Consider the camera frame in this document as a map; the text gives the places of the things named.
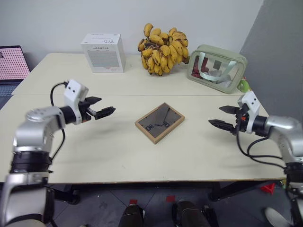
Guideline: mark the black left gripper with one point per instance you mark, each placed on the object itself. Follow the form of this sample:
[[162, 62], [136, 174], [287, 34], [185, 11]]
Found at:
[[83, 114]]

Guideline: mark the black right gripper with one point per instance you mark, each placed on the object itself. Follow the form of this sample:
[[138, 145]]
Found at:
[[243, 123]]

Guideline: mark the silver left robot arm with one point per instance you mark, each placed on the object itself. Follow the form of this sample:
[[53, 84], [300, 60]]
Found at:
[[35, 134]]

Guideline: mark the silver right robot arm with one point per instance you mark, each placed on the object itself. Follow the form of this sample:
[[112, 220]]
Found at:
[[286, 132]]

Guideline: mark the small green object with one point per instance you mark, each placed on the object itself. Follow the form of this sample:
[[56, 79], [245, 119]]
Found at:
[[245, 85]]

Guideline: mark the white printed cardboard box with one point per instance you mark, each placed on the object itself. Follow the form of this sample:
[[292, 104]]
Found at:
[[104, 56]]

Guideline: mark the green transparent zip pouch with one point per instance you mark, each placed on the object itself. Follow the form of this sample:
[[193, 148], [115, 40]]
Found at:
[[215, 68]]

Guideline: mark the wooden framed square clock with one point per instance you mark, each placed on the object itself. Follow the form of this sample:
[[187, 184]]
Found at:
[[161, 121]]

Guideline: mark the red plastic floor object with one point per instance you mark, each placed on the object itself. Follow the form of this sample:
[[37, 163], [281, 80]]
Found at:
[[268, 188]]

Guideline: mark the yellow banana bunch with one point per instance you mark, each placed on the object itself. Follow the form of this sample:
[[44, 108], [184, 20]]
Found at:
[[163, 52]]

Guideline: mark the laptop with pink screen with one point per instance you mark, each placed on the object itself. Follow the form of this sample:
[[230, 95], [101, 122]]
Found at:
[[11, 63]]

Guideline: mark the dark rounded shape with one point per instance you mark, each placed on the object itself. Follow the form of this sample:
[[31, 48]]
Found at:
[[131, 216], [189, 214]]

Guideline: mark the white rounded floor object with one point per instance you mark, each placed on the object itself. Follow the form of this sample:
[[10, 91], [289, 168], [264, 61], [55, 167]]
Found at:
[[275, 216]]

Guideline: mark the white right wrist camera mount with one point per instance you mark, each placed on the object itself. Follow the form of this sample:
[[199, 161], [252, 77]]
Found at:
[[251, 101]]

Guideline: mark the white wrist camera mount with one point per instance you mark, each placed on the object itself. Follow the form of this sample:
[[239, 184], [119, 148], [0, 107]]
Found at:
[[73, 91], [251, 101]]

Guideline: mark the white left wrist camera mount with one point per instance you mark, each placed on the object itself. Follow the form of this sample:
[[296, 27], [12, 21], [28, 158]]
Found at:
[[73, 91]]

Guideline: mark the black table leg frame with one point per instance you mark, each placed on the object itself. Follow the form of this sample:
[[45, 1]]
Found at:
[[236, 190], [66, 194]]

